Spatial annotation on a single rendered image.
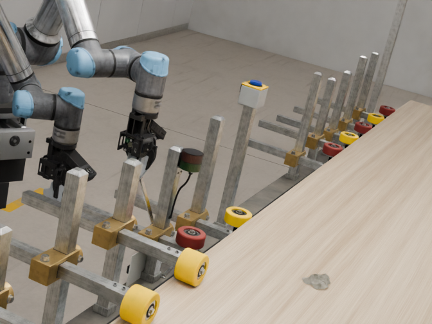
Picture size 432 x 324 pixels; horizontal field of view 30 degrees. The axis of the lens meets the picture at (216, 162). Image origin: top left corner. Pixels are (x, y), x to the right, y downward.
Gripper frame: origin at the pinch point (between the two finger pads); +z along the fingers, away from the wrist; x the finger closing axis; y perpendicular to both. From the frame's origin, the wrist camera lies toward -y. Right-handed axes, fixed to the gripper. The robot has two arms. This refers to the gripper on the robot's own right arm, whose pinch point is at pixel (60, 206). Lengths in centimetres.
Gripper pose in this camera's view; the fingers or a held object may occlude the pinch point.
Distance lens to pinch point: 241.5
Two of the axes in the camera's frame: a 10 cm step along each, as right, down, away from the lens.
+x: -4.1, 2.1, -8.9
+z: -2.1, 9.2, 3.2
